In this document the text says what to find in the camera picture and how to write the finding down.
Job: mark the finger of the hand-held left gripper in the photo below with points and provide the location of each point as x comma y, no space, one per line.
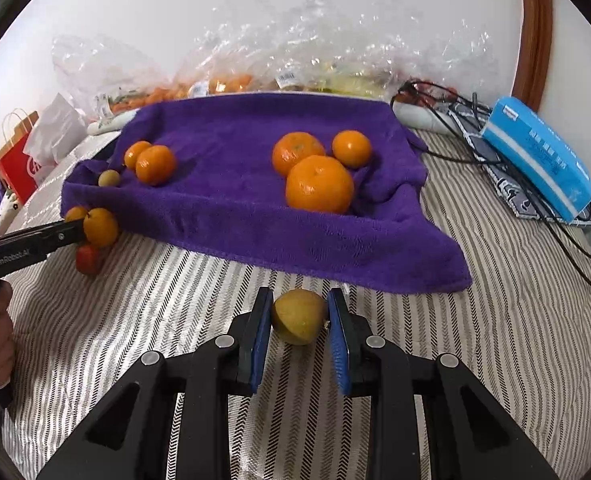
67,235

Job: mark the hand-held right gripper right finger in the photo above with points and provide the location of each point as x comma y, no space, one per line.
339,355

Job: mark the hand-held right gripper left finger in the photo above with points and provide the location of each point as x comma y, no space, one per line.
260,347

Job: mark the small orange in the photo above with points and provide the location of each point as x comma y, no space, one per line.
135,154
100,227
74,212
155,164

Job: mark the yellow-green round fruit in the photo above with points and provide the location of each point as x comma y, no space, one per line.
298,316

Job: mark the large orange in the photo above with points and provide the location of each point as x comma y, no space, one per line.
298,152
319,183

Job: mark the medium orange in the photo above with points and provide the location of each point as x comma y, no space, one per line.
352,148

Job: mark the clear bag of brown fruits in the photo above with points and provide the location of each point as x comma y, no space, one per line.
288,79

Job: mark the clear bag of yellow fruits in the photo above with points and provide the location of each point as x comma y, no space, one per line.
345,82

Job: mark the red tomato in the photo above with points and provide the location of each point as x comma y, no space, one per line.
88,259

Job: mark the white spotted cloth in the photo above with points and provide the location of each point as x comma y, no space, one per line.
6,212

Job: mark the small green fruit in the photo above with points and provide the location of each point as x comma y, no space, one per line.
109,178

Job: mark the red paper bag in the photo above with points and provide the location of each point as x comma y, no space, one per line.
15,170

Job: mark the striped bed sheet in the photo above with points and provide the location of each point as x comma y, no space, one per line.
175,305

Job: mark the white plastic bag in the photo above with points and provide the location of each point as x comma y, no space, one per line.
55,130

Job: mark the purple towel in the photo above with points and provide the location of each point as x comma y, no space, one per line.
225,220

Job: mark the clear bag of leafy tangerines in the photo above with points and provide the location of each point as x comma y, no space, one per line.
125,100

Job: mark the clear bag of small oranges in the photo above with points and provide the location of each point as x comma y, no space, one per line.
225,85

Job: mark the grey patterned cloth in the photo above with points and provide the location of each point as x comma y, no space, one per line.
518,201

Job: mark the blue tissue pack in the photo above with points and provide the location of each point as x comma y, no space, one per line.
535,155

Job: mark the wooden door frame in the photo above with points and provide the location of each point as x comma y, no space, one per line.
535,35

